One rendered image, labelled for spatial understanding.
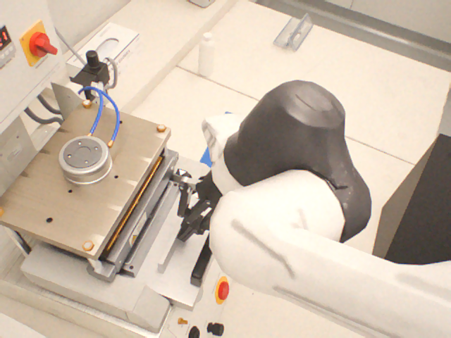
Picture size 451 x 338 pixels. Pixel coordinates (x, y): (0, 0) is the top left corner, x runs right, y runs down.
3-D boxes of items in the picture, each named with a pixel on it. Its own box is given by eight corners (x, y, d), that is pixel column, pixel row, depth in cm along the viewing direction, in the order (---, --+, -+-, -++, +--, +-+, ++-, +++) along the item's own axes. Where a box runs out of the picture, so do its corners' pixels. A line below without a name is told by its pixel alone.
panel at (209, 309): (202, 365, 83) (163, 329, 70) (246, 241, 100) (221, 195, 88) (211, 367, 82) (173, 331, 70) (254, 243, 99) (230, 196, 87)
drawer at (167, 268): (46, 256, 76) (33, 237, 69) (105, 170, 88) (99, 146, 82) (192, 313, 72) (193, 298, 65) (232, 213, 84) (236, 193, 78)
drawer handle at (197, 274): (189, 284, 71) (189, 274, 68) (218, 215, 79) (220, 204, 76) (200, 287, 70) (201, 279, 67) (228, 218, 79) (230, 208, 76)
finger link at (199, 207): (214, 204, 58) (206, 199, 58) (188, 229, 67) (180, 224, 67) (224, 183, 60) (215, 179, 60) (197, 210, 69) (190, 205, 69)
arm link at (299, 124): (287, 274, 45) (344, 239, 50) (368, 237, 34) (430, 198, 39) (210, 139, 49) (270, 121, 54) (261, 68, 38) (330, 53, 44)
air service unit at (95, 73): (72, 132, 88) (54, 79, 76) (106, 90, 97) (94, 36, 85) (94, 139, 88) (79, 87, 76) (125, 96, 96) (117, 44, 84)
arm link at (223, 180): (276, 205, 48) (256, 220, 53) (301, 133, 55) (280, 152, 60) (187, 152, 47) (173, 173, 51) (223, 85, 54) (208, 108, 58)
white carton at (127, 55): (70, 81, 123) (63, 61, 117) (111, 40, 136) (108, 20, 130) (104, 94, 121) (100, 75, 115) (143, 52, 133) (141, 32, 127)
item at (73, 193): (-26, 229, 68) (-64, 186, 58) (75, 109, 86) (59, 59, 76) (103, 279, 65) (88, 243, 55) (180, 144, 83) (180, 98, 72)
